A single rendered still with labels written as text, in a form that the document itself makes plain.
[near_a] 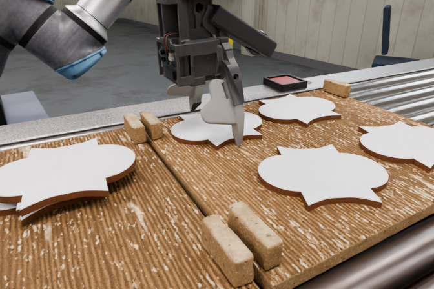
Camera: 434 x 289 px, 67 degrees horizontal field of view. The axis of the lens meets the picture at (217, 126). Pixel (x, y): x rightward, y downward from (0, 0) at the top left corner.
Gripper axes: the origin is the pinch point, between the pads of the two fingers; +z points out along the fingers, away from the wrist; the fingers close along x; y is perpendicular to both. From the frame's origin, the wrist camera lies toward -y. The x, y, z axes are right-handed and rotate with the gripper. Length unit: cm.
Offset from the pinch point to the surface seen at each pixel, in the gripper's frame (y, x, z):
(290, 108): -14.6, 0.0, 0.1
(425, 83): -61, -3, 5
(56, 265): 24.3, 17.3, -0.5
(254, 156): 0.1, 10.1, 0.4
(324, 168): -4.5, 17.7, -0.3
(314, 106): -19.0, 1.3, 0.3
